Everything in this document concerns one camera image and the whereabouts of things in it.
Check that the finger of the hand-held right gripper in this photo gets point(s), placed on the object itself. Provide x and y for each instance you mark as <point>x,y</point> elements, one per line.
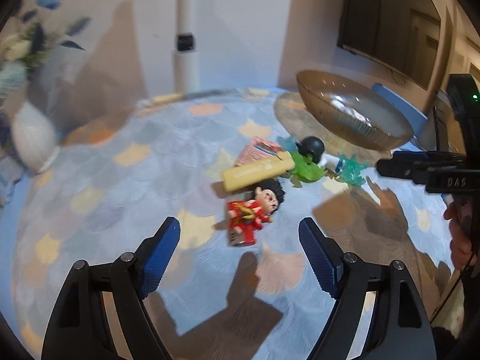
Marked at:
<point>412,155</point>
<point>397,169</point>

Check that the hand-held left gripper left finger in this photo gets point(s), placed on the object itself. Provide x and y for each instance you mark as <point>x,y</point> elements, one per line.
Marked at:
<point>161,255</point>

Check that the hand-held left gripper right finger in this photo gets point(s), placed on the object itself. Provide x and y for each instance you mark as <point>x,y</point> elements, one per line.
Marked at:
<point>318,258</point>

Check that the teal spiky toy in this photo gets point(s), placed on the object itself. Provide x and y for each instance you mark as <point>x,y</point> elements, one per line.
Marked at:
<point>352,168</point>

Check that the white tube with blue cap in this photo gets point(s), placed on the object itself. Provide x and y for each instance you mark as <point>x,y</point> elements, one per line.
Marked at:
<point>339,165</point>

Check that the amber ribbed glass bowl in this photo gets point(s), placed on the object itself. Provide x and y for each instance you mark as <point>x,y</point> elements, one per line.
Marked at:
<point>356,120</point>

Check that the red robed figurine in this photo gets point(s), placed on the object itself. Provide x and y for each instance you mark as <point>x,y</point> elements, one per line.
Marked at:
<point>247,213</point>

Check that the green spiky toy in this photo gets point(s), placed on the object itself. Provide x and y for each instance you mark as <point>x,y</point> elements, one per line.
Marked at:
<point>307,170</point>

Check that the yellow lighter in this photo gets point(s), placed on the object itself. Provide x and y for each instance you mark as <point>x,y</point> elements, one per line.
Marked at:
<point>255,172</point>

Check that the light blue spiky toy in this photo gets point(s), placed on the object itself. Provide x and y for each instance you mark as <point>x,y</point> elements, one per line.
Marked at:
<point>287,142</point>

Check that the orange striped packet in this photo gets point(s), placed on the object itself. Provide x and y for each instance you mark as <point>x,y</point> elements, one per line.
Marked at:
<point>255,152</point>

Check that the person's right hand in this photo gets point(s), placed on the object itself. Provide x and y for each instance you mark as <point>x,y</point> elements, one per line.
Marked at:
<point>459,236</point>

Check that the blue chair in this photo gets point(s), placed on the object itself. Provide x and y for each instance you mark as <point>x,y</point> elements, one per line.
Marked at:
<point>408,108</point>

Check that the scallop patterned tablecloth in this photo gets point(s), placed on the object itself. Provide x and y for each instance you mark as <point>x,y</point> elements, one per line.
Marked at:
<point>112,195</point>

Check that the white ribbed vase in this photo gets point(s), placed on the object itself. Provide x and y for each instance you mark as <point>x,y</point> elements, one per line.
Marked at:
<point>32,138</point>

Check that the white lamp pole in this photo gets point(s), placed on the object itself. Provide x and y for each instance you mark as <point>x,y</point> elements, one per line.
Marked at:
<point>185,71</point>

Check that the black pole clamp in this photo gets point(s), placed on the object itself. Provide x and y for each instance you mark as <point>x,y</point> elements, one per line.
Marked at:
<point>185,42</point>

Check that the blue and white flowers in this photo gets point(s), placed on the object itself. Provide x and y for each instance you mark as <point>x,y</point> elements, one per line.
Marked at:
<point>18,48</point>

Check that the black wall screen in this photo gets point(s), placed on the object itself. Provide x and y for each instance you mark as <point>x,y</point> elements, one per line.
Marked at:
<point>382,18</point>

